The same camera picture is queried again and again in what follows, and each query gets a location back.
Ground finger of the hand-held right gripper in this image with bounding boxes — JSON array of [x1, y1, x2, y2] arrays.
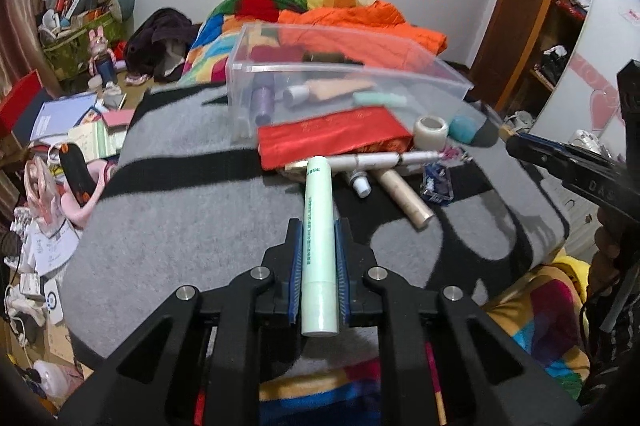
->
[[505, 129, 603, 188]]

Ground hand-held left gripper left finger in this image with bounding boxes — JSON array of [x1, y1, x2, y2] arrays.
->
[[57, 217, 304, 426]]

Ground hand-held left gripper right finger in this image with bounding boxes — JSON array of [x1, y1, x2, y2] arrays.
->
[[335, 216, 583, 426]]

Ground light green cosmetic tube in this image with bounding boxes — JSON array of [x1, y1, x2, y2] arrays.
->
[[301, 155, 342, 338]]

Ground small white capped bottle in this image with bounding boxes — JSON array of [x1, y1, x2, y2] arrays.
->
[[344, 169, 372, 199]]

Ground teal tape roll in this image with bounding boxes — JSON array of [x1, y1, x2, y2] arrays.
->
[[448, 116, 479, 143]]

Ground beige cylinder tube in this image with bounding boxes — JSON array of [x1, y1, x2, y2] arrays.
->
[[374, 168, 436, 230]]

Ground pink hair ties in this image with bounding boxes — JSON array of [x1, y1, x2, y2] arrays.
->
[[441, 145, 473, 164]]

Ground long cream cosmetic pen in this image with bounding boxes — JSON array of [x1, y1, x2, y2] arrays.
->
[[327, 149, 447, 173]]

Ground blue clear packet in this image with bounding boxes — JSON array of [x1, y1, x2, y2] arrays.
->
[[421, 162, 454, 206]]

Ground white tape roll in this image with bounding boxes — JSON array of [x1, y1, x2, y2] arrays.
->
[[414, 115, 449, 151]]

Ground red fabric pouch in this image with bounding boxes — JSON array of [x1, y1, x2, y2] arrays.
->
[[257, 106, 414, 171]]

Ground clear plastic storage box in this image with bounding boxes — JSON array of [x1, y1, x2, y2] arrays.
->
[[227, 24, 475, 147]]

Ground person's right forearm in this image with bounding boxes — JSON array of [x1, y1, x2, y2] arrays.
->
[[580, 279, 640, 407]]

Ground person's right hand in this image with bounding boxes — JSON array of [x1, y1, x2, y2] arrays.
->
[[589, 209, 628, 289]]

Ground white cabinet panel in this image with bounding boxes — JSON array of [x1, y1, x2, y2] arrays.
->
[[530, 0, 640, 167]]

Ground black bag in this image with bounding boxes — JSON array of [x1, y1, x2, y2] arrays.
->
[[534, 45, 570, 81]]

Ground grey black patterned mat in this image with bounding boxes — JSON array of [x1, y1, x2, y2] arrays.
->
[[61, 82, 572, 389]]

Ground brown wooden door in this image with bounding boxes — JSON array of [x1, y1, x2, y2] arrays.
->
[[470, 0, 568, 107]]

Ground mint green tube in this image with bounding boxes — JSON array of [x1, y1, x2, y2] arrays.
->
[[351, 92, 407, 108]]

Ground purple small bottle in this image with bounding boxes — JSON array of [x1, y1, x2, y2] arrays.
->
[[251, 74, 277, 125]]

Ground beige squeeze tube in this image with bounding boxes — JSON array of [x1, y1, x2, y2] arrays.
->
[[281, 79, 377, 108]]

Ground pink slipper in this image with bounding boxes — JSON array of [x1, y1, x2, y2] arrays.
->
[[62, 159, 119, 228]]

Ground dark red flat item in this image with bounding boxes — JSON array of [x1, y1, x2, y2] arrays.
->
[[249, 45, 304, 64]]

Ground orange puffer jacket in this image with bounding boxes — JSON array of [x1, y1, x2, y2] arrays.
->
[[276, 0, 449, 57]]

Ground black slipper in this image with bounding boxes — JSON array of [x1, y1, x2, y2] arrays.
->
[[58, 143, 97, 210]]

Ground white round device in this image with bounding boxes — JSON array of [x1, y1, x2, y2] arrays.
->
[[42, 280, 66, 326]]

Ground white papers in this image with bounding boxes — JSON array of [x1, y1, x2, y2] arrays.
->
[[22, 206, 82, 278]]

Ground white charger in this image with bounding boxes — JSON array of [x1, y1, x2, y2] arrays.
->
[[19, 273, 43, 299]]

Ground dark purple clothes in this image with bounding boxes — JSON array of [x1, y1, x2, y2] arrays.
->
[[124, 8, 195, 80]]

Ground blue booklet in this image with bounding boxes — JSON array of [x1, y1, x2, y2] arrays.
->
[[30, 94, 99, 143]]

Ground dark blue box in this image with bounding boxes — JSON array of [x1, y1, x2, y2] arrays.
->
[[12, 90, 63, 142]]

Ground green fabric storage bag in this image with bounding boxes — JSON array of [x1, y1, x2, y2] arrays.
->
[[40, 9, 128, 81]]

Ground red gift box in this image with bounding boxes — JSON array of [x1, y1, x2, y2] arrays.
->
[[0, 69, 49, 134]]

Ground striped brown curtain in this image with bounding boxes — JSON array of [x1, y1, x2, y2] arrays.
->
[[0, 0, 68, 100]]

